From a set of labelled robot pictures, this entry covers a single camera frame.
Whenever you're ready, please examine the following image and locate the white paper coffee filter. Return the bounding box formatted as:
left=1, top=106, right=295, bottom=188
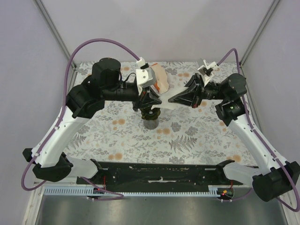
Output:
left=151, top=87, right=187, bottom=110

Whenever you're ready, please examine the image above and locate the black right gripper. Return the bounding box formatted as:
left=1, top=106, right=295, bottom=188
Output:
left=169, top=73, right=228, bottom=108

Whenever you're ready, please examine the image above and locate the orange coffee filter box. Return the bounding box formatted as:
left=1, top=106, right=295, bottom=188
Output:
left=151, top=63, right=169, bottom=94

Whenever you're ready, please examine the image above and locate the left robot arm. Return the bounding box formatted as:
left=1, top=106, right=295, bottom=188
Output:
left=23, top=58, right=161, bottom=184

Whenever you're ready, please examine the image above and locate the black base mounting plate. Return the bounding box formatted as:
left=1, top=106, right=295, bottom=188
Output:
left=90, top=162, right=239, bottom=193

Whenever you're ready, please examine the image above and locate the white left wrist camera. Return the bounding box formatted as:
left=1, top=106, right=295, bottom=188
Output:
left=135, top=57, right=157, bottom=88

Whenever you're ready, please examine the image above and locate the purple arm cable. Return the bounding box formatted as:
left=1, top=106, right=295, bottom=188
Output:
left=217, top=48, right=300, bottom=210
left=21, top=38, right=143, bottom=202

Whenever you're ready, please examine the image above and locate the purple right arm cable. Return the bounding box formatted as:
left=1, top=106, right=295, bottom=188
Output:
left=217, top=48, right=300, bottom=210

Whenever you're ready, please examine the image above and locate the floral patterned tablecloth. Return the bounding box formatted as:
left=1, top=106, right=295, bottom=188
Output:
left=55, top=61, right=267, bottom=166

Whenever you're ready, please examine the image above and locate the green glass coffee dripper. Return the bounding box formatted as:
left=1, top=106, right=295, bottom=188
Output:
left=140, top=106, right=161, bottom=120

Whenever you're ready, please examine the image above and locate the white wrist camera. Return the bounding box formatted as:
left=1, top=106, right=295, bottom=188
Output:
left=135, top=57, right=157, bottom=88
left=197, top=60, right=219, bottom=86

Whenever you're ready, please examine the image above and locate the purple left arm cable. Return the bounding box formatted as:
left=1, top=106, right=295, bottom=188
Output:
left=21, top=38, right=143, bottom=202

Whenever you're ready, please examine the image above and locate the light blue cable duct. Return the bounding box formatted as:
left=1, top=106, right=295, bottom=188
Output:
left=44, top=186, right=222, bottom=196

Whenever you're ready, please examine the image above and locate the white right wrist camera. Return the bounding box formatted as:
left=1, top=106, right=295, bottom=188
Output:
left=197, top=60, right=219, bottom=86

